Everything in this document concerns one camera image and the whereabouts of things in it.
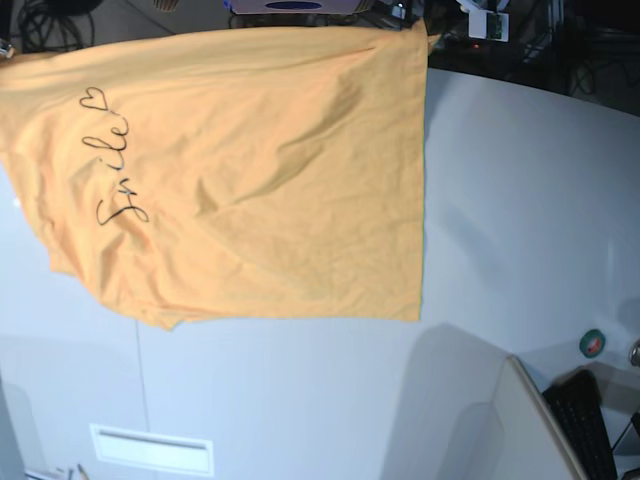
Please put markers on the beige board panel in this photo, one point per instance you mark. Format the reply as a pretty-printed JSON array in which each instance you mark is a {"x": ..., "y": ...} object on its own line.
[{"x": 535, "y": 446}]

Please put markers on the silver metal knob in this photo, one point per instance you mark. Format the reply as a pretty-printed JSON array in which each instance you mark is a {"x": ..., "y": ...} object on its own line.
[{"x": 634, "y": 354}]

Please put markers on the white rectangular tray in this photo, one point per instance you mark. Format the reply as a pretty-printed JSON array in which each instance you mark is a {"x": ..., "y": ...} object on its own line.
[{"x": 162, "y": 453}]

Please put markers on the black keyboard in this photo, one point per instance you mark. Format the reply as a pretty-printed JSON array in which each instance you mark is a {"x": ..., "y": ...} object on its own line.
[{"x": 576, "y": 406}]

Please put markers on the pencil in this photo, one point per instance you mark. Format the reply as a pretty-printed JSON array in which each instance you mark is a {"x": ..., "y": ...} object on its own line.
[{"x": 82, "y": 472}]

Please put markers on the green tape roll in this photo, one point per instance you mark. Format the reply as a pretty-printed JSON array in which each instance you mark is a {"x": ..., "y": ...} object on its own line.
[{"x": 592, "y": 343}]

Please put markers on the orange yellow t-shirt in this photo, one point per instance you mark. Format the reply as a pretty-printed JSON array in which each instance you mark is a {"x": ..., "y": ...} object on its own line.
[{"x": 249, "y": 173}]

